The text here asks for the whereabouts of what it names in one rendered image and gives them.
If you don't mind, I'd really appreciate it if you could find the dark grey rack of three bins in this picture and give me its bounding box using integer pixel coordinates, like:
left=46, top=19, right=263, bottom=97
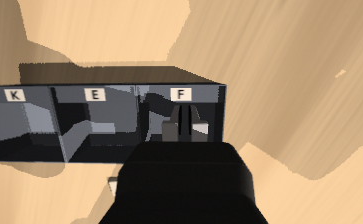
left=0, top=82, right=227, bottom=164

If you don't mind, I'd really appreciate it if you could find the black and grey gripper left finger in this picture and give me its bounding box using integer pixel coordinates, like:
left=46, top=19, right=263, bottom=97
left=162, top=105, right=182, bottom=142

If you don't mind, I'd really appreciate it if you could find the white domino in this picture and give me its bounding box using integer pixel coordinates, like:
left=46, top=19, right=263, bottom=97
left=109, top=179, right=117, bottom=196

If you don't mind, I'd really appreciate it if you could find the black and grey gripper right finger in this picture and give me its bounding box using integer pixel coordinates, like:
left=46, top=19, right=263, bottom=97
left=188, top=105, right=208, bottom=142

